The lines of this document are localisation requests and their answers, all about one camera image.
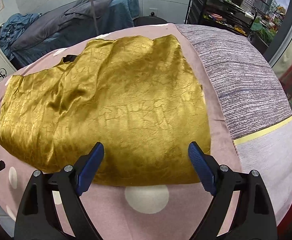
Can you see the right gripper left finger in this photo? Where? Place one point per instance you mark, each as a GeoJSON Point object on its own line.
{"type": "Point", "coordinates": [51, 207]}

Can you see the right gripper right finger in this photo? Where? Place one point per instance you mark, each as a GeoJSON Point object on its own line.
{"type": "Point", "coordinates": [241, 207]}

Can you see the gold satin padded jacket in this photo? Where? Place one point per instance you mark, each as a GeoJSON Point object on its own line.
{"type": "Point", "coordinates": [137, 96]}

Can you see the pink polka dot bedsheet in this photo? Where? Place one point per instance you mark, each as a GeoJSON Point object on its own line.
{"type": "Point", "coordinates": [148, 212]}

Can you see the grey striped blanket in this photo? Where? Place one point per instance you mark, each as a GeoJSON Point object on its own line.
{"type": "Point", "coordinates": [254, 105]}

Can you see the grey blue massage bed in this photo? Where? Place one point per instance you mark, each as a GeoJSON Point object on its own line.
{"type": "Point", "coordinates": [26, 38]}

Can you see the green potted plant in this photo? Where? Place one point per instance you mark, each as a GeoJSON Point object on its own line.
{"type": "Point", "coordinates": [266, 34]}

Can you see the black metal shelf cart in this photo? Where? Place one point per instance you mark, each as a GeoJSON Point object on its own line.
{"type": "Point", "coordinates": [221, 14]}

